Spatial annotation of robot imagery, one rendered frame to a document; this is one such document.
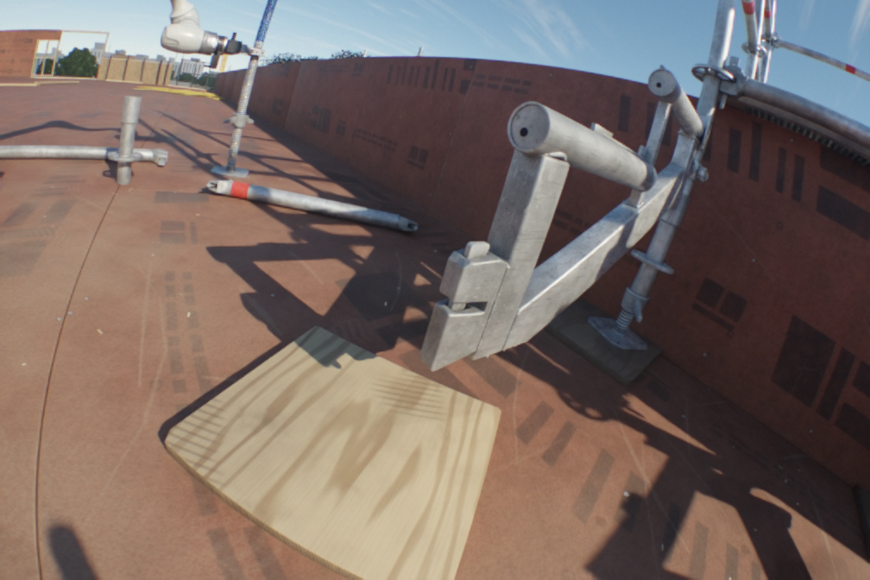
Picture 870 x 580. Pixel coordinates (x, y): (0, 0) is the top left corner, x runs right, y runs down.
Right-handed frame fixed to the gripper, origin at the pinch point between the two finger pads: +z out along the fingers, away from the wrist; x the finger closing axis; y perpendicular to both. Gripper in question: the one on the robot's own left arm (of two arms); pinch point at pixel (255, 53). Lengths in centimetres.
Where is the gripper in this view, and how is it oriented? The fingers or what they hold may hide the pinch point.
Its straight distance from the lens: 151.7
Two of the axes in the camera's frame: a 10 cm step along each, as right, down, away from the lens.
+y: 2.9, -9.0, -3.1
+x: -6.8, -4.2, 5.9
